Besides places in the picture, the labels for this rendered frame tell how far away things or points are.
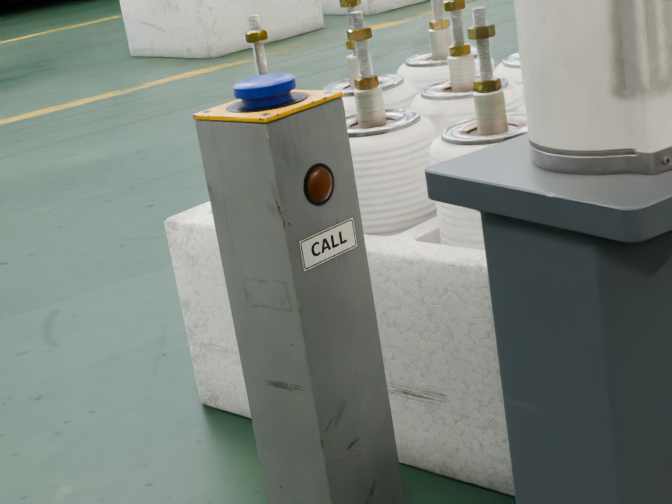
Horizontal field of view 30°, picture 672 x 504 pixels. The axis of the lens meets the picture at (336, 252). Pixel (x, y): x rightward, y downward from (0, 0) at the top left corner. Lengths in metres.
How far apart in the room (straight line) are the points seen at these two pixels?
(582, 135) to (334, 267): 0.27
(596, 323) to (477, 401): 0.33
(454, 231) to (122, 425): 0.40
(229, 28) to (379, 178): 2.36
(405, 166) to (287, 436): 0.23
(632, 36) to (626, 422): 0.18
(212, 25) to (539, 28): 2.70
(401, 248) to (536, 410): 0.29
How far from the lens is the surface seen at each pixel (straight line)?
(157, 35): 3.45
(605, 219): 0.55
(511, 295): 0.63
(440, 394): 0.93
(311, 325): 0.81
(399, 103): 1.12
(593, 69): 0.58
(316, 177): 0.79
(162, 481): 1.04
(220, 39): 3.28
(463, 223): 0.90
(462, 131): 0.92
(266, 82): 0.79
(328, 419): 0.83
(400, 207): 0.96
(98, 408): 1.21
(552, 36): 0.59
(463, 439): 0.94
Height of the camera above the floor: 0.46
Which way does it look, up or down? 18 degrees down
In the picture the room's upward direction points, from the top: 9 degrees counter-clockwise
